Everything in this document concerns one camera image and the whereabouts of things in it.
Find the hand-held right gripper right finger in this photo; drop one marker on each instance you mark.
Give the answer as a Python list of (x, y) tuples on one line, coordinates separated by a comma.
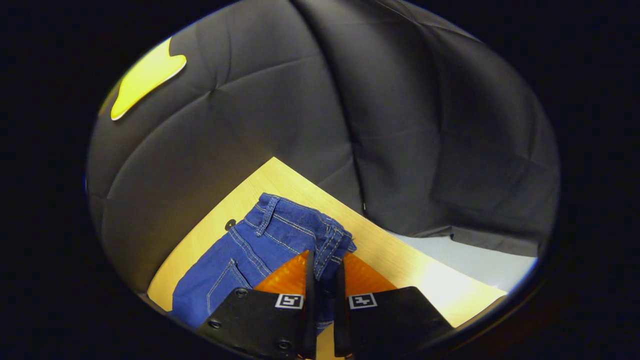
[(340, 320)]

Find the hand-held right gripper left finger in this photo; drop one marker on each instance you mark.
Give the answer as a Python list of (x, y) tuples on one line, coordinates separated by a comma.
[(310, 310)]

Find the black backdrop cloth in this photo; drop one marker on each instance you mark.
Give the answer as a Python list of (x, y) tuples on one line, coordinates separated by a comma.
[(300, 100)]

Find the blue denim jeans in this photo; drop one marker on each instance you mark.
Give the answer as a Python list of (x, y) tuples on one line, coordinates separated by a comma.
[(260, 245)]

